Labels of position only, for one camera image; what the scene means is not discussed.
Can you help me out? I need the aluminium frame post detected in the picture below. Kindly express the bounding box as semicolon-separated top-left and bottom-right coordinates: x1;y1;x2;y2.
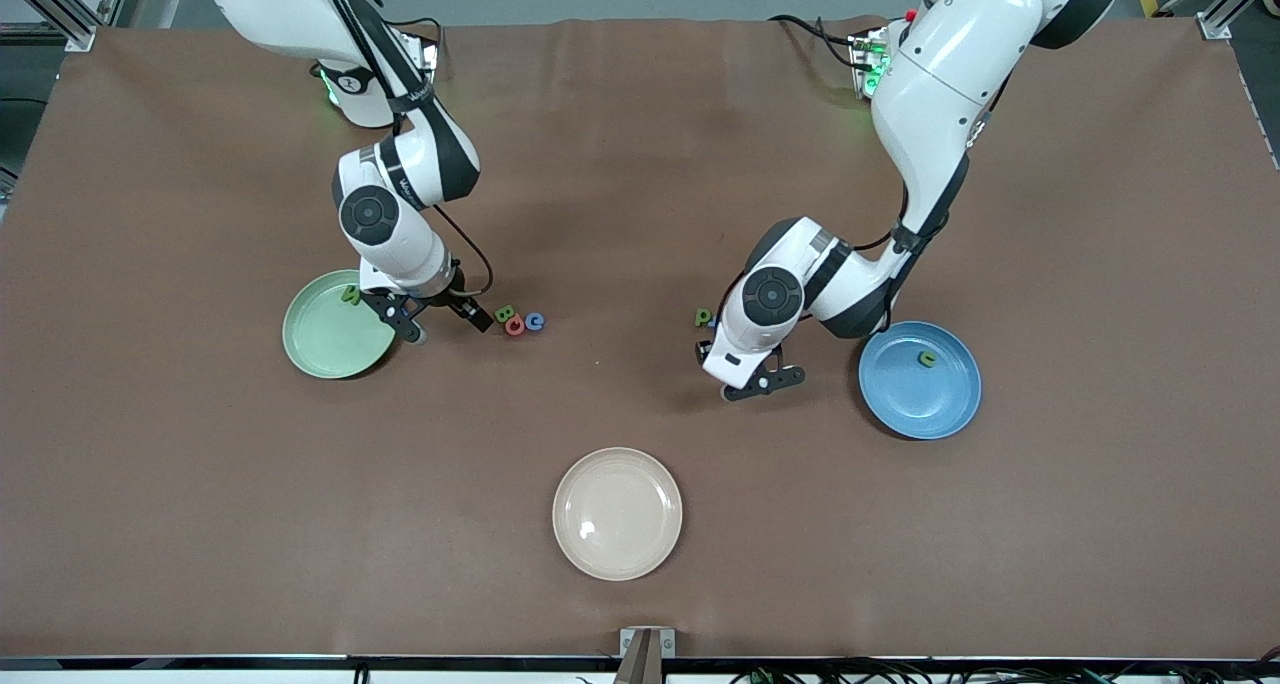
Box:
0;0;136;53
1160;0;1280;41

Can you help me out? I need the blue plate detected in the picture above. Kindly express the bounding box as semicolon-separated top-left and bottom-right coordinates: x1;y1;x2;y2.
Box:
858;321;983;441

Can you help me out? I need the light green plate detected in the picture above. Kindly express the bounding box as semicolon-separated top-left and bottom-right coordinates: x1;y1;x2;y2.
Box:
282;269;400;380

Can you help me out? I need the brown table cover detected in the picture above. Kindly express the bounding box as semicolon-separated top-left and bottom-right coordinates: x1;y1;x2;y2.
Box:
0;16;1280;662

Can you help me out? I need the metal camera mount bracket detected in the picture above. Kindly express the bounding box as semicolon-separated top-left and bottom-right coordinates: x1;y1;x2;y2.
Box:
612;627;677;684

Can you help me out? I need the metal base connector box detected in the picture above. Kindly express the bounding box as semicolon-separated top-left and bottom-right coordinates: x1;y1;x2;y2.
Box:
398;30;442;90
848;26;893;101

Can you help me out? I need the beige plate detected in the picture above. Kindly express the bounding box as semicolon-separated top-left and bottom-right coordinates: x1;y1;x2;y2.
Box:
552;447;684;582

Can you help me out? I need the black base cable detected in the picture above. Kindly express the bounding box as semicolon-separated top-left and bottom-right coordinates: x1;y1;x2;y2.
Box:
768;12;863;71

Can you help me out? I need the black cable bundle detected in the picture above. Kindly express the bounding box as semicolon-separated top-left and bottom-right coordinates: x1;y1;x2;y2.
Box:
728;659;1280;684

